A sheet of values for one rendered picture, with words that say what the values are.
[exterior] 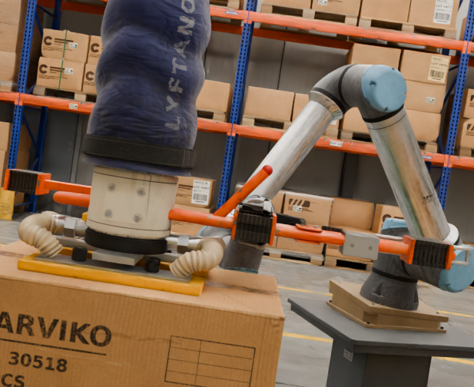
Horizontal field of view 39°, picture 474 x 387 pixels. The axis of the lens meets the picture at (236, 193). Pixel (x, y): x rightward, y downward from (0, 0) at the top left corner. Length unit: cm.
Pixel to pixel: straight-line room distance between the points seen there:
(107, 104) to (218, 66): 864
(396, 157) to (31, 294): 105
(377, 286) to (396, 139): 57
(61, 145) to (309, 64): 378
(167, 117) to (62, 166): 891
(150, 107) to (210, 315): 40
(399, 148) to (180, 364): 92
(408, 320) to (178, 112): 119
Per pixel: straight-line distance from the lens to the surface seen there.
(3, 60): 914
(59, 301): 123
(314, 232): 135
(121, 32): 131
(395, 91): 180
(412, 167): 189
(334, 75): 188
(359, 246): 136
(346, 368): 229
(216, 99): 857
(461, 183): 1022
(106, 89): 132
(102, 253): 128
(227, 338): 120
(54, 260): 130
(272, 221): 132
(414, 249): 138
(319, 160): 985
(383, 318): 218
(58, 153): 1019
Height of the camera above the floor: 121
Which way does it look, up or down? 3 degrees down
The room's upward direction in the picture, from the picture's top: 8 degrees clockwise
